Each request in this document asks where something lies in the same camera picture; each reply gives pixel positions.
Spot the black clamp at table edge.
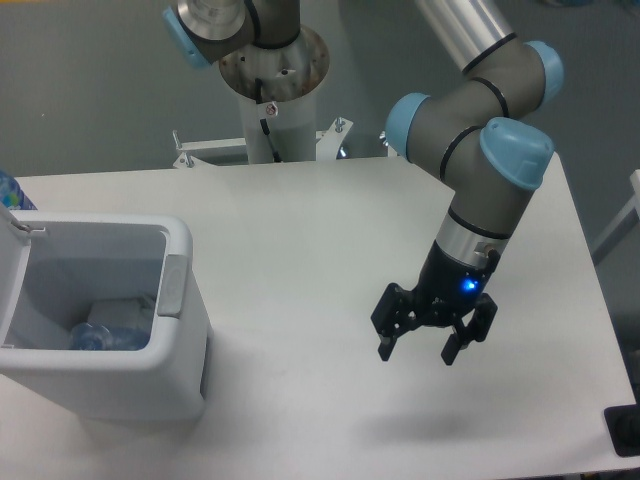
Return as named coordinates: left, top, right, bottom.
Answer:
left=604, top=404, right=639, bottom=457

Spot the white frame at right edge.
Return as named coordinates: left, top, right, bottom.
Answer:
left=591, top=169, right=639, bottom=265

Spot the white plastic trash can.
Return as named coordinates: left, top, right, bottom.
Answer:
left=1, top=209, right=212, bottom=421

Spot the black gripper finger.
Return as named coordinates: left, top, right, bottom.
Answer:
left=371, top=283, right=425, bottom=361
left=441, top=293, right=498, bottom=366

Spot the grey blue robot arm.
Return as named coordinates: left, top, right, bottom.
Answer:
left=163, top=1, right=564, bottom=364

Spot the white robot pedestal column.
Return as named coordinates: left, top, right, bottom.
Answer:
left=219, top=26, right=330, bottom=139

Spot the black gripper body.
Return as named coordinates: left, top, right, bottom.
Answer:
left=412, top=241, right=498, bottom=330

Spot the clear plastic water bottle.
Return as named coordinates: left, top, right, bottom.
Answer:
left=69, top=323, right=150, bottom=351

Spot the white metal base frame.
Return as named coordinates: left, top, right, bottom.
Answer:
left=171, top=116, right=401, bottom=170

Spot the black cable on pedestal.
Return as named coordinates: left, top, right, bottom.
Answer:
left=254, top=77, right=282, bottom=164

